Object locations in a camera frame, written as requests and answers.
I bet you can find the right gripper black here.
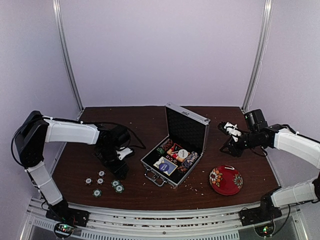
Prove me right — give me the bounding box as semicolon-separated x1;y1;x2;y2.
220;130;259;158

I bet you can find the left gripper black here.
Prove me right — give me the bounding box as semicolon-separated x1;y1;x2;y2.
98;145;129;180

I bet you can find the white poker chip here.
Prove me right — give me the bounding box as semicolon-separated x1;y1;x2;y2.
96;178;104;185
85;177;93;186
98;170;106;177

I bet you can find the purple small blind button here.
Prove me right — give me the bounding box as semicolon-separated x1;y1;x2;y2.
158;162;170;172

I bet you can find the aluminium poker case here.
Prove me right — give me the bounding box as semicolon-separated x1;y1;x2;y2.
141;102;211;188

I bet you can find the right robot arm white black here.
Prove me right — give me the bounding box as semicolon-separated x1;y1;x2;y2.
218;109;320;221

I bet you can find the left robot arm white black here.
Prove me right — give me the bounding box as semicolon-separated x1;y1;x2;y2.
10;110;134;222

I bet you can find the green poker chip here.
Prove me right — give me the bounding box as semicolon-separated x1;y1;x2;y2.
111;180;121;188
114;184;125;194
92;188;102;198

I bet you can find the red floral plate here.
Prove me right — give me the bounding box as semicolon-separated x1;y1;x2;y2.
208;165;244;196

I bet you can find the green chip stack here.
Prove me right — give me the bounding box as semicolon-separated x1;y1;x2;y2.
156;147;165;155

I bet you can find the blue orange chip stack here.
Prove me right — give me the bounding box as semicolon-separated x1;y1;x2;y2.
177;151;199;174

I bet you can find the red black chip stack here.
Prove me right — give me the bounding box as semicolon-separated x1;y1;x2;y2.
161;139;174;152

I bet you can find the white dealer button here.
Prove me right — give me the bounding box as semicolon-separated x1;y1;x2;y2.
178;149;189;159

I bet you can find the red playing card box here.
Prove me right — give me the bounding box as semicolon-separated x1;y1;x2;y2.
166;143;184;162

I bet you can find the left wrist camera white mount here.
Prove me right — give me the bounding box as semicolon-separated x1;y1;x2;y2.
116;147;135;161

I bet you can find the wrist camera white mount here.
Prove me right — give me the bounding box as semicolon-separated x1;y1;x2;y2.
116;147;135;161
217;122;242;142

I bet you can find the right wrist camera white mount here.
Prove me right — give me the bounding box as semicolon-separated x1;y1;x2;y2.
217;122;242;142

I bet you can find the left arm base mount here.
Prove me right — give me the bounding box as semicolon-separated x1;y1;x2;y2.
45;208;90;239

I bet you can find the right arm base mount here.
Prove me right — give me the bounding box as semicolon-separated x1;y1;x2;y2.
238;207;282;238

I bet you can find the front aluminium rail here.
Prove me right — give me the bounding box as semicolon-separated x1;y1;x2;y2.
17;198;311;240

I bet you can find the right aluminium frame post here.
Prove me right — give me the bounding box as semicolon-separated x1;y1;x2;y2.
241;0;274;113

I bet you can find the aluminium frame post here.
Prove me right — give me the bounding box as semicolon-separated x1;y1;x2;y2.
52;0;84;112
241;0;274;113

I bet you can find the left aluminium frame post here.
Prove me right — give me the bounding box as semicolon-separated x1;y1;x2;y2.
52;0;84;112

